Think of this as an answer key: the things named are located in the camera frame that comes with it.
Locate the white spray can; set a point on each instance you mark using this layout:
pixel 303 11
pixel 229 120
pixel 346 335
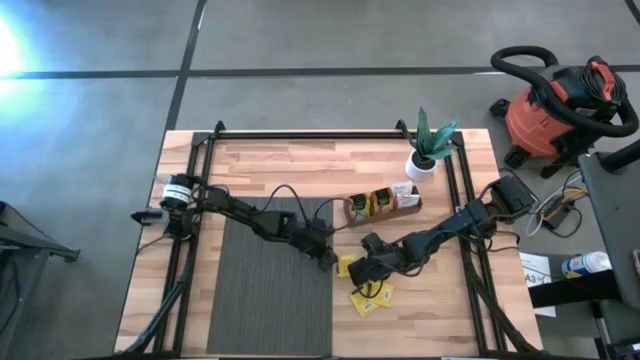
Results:
pixel 587 264

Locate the orange tea packet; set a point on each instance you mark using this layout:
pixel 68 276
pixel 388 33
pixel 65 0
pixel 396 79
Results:
pixel 409 200
pixel 401 187

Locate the orange shop vacuum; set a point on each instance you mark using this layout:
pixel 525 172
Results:
pixel 530 125

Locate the black desk base bar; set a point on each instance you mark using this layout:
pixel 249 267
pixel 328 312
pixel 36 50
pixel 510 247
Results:
pixel 575 290

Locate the snake plant in white pot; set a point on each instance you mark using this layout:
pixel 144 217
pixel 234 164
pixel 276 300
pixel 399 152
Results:
pixel 427 142

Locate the black curved tube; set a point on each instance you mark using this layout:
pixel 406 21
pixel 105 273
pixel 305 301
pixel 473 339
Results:
pixel 622 157

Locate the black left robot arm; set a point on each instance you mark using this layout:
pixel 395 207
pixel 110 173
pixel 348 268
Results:
pixel 235 205

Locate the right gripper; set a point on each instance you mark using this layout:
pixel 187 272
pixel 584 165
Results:
pixel 398 256

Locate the white paper sheet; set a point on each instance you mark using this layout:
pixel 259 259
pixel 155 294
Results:
pixel 537 265

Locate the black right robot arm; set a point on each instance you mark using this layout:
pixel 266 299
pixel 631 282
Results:
pixel 460 220

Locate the brown wooden tea organiser box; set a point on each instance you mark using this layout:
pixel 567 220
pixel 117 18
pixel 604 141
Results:
pixel 382 217

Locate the black aluminium rig frame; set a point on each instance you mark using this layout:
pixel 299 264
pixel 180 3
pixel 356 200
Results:
pixel 310 135

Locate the black power box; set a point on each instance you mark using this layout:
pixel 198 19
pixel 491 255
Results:
pixel 557 216

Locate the dark metal table frame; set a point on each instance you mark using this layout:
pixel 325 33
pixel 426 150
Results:
pixel 40 246

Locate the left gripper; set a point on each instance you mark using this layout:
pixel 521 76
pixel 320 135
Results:
pixel 312 239

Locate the grey woven placemat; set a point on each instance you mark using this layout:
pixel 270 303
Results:
pixel 270 300

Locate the dark grey desk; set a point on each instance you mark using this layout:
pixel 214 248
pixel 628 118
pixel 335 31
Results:
pixel 615 215

